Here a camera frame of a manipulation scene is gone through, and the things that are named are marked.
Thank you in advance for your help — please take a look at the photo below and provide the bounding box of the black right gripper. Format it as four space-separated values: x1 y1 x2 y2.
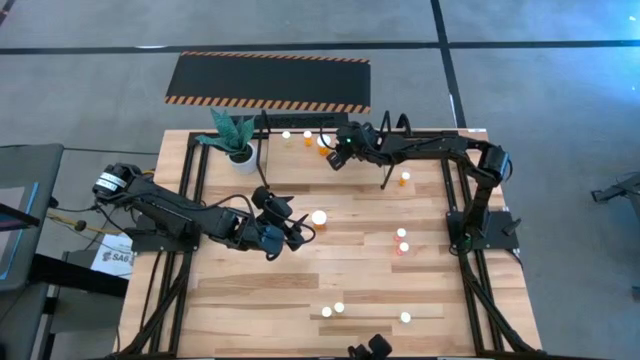
326 121 382 172

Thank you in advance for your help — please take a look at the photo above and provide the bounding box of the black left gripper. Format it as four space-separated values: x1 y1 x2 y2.
243 185 310 253

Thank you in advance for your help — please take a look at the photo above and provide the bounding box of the black flat box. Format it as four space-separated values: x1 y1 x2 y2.
257 112 350 130

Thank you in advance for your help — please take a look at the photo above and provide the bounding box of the white plant pot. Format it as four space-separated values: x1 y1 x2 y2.
227 142 260 176

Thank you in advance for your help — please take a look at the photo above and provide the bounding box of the green snake plant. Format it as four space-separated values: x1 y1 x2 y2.
194 108 257 155

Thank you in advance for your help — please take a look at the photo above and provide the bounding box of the black hazard-striped floor mat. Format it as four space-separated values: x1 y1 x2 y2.
163 49 373 115

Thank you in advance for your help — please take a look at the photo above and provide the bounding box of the white printed paper sheet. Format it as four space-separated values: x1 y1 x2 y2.
89 232 136 280

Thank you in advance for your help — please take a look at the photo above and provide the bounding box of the black furniture panel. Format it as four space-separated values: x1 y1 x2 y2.
27 252 130 301

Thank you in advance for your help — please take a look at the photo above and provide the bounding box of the grey side table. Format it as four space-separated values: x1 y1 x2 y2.
0 143 65 291

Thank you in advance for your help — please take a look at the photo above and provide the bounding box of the dark screen blue edge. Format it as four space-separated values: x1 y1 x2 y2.
0 182 40 281

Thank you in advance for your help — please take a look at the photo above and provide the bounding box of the black floor stand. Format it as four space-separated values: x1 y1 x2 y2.
591 172 640 221

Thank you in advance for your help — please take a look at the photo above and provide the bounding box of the wooden shelf black metal frame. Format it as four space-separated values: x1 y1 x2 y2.
254 109 414 192

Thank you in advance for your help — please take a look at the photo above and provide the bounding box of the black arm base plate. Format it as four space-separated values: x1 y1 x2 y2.
124 227 200 253
446 209 521 251

